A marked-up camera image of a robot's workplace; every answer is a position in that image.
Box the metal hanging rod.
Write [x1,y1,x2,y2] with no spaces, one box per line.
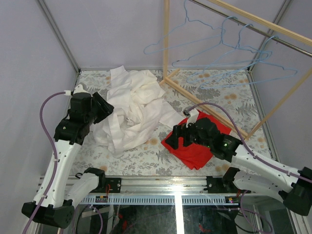
[190,0,312,58]

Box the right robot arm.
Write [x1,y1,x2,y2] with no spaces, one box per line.
[165,118,312,216]

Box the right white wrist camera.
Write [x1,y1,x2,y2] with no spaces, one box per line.
[183,108,199,128]

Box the blue wire hanger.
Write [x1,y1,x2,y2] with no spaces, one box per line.
[186,24,262,83]
[143,0,226,56]
[172,16,252,69]
[199,36,298,90]

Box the cream white garment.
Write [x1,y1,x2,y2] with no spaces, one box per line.
[107,66,165,112]

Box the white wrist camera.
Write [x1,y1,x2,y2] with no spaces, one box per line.
[64,84,88,96]
[183,108,199,128]

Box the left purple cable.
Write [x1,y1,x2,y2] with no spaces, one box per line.
[21,91,66,234]

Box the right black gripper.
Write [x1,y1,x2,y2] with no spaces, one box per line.
[165,117,212,150]

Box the white button shirt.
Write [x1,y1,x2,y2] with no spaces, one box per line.
[93,98,184,155]

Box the floral table mat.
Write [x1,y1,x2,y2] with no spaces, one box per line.
[71,70,272,176]

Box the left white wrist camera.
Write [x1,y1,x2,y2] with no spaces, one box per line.
[64,84,88,96]

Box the wooden rack frame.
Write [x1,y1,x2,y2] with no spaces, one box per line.
[160,0,312,140]

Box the red shirt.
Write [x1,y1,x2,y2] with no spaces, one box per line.
[161,110,231,170]

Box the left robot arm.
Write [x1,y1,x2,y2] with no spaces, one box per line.
[21,91,114,229]

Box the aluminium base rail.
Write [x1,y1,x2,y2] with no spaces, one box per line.
[36,175,300,205]

